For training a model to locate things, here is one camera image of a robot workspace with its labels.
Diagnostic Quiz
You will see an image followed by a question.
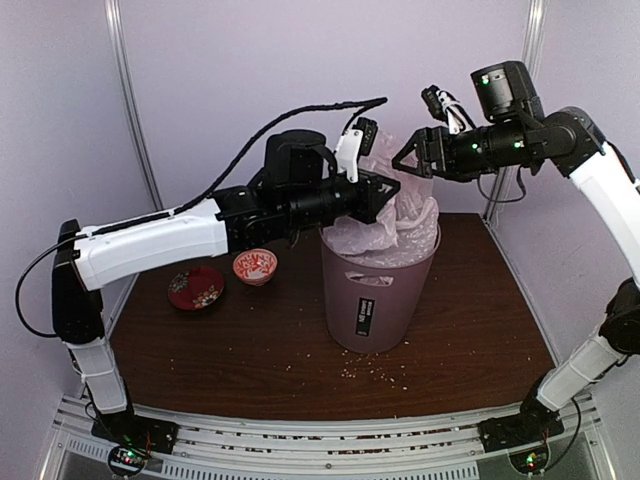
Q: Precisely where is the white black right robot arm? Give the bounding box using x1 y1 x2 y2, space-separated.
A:
392 60 639 442

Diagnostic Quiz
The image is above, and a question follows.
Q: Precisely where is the aluminium frame post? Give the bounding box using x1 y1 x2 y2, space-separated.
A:
482 0 546 221
104 0 164 211

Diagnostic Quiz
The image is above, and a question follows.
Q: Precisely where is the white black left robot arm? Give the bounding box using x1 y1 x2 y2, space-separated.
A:
52 129 400 444

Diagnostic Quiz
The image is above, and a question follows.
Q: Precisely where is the mauve plastic trash bin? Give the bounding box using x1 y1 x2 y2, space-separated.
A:
321 225 442 354

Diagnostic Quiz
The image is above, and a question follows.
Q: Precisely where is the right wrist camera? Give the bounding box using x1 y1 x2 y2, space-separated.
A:
421 85 476 135

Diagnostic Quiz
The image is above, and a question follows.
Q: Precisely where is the aluminium front rail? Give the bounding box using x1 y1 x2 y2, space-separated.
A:
35 394 622 479

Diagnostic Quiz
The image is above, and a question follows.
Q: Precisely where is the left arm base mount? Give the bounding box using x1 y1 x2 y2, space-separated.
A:
91 415 179 478

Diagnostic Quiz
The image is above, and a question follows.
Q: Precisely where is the black braided left cable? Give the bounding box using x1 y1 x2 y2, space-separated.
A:
169 96 389 221

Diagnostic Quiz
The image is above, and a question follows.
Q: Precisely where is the right aluminium frame post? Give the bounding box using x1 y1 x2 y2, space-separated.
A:
482 0 546 221

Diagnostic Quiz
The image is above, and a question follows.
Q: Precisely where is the red white patterned bowl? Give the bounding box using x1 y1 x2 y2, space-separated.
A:
232 248 278 286

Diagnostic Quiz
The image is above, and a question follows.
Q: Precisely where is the red floral plate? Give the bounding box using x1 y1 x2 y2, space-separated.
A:
167 266 225 311

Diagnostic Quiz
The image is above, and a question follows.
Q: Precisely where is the left aluminium frame post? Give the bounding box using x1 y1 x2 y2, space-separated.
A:
104 0 164 211

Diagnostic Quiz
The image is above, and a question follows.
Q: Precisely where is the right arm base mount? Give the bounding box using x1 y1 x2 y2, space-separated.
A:
478 414 565 477

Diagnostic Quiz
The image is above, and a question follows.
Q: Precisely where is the pink translucent plastic bag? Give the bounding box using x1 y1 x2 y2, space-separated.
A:
322 132 439 268

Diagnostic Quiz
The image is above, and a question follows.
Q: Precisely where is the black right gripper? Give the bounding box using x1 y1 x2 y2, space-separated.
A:
392 116 536 180

